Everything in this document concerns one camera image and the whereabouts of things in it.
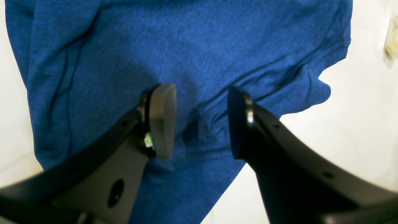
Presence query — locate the dark blue t-shirt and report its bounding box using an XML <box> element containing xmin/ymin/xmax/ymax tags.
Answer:
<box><xmin>5</xmin><ymin>0</ymin><xmax>353</xmax><ymax>224</ymax></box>

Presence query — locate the clear glass jar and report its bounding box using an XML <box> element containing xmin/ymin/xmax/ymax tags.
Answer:
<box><xmin>382</xmin><ymin>0</ymin><xmax>398</xmax><ymax>60</ymax></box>

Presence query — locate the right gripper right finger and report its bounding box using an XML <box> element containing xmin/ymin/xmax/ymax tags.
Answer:
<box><xmin>228</xmin><ymin>86</ymin><xmax>398</xmax><ymax>224</ymax></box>

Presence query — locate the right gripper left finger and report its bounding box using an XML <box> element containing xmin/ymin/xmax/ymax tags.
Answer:
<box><xmin>1</xmin><ymin>83</ymin><xmax>177</xmax><ymax>224</ymax></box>

